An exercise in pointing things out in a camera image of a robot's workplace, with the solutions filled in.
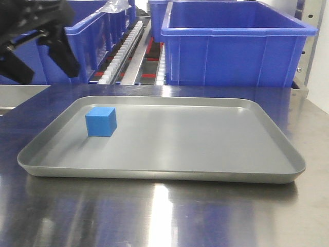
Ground blue plastic bin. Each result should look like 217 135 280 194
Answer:
161 1 317 87
0 0 111 85

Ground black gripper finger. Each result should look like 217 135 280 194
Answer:
1 51 34 84
38 25 80 78

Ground grey metal tray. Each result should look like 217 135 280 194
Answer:
17 96 306 184

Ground steel shelf divider rail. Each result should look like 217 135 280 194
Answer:
120 17 151 85

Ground blue plastic bin right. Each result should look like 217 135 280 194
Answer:
161 1 317 87

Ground white roller conveyor rail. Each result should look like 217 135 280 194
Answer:
97 21 144 85

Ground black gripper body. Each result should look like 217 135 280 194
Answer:
1 1 75 53

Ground clear plastic sheet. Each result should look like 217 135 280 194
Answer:
97 0 131 14

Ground steel shelf upright post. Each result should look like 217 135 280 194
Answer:
302 0 326 87

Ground blue plastic bin left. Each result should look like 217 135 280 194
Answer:
0 0 111 85

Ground blue cube block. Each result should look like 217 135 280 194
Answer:
85 107 117 137

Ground blue bin back left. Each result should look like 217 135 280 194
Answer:
108 0 136 47

